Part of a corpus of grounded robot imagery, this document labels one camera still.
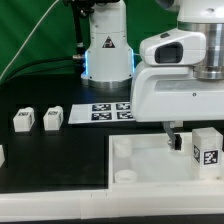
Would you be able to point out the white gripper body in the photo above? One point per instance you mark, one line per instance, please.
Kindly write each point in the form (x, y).
(164, 87)

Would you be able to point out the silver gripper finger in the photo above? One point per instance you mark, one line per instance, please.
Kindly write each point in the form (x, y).
(175, 140)

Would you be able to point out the white square tabletop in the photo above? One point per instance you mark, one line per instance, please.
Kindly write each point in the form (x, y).
(146, 160)

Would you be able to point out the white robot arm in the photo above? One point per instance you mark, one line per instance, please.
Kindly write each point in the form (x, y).
(109, 59)

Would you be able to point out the white marker sheet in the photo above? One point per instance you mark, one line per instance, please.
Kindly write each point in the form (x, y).
(100, 112)

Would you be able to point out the white front fence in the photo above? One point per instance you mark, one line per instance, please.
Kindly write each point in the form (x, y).
(120, 201)

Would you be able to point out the white left block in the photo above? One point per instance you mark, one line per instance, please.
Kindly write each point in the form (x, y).
(2, 157)

